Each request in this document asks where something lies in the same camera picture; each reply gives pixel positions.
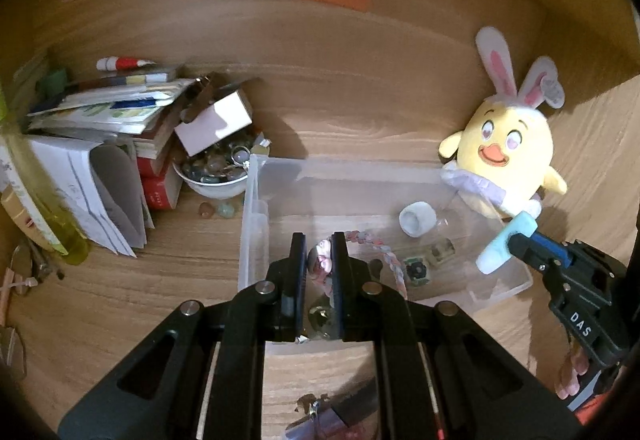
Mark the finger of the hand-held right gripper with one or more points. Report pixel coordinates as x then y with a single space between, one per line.
525 251
552 251

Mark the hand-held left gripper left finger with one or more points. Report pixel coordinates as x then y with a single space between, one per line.
299 270

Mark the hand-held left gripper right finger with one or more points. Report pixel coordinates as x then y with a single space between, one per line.
340 270

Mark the green flower tile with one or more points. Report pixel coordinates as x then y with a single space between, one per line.
417 272

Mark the clear plastic storage box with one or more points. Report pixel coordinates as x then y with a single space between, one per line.
350 190

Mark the white tape roll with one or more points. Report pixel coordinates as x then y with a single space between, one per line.
422 212

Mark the grey purple small item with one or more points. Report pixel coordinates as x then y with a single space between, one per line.
320 425

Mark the person's right hand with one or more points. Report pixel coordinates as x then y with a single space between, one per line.
570 375

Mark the loose polished stone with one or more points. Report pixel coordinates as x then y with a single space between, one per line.
225 210
205 210

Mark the yellow chick plush toy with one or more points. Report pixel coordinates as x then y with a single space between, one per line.
505 154

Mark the white bowl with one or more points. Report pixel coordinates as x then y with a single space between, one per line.
215 190

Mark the pile of polished stones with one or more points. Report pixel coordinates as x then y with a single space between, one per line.
210 164

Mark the red books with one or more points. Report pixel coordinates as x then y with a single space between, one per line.
160 190

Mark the white cardboard box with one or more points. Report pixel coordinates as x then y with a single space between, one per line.
215 119

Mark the folded white papers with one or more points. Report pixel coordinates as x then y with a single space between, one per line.
75 180

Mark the yellow green spray bottle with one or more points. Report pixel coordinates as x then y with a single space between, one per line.
60 230

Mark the dark metal clips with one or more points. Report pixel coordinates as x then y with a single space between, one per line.
42 260

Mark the stack of books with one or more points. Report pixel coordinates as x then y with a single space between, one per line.
100 104

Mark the red white marker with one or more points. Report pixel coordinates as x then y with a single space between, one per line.
125 63

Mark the green small object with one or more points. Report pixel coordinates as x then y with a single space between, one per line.
52 80

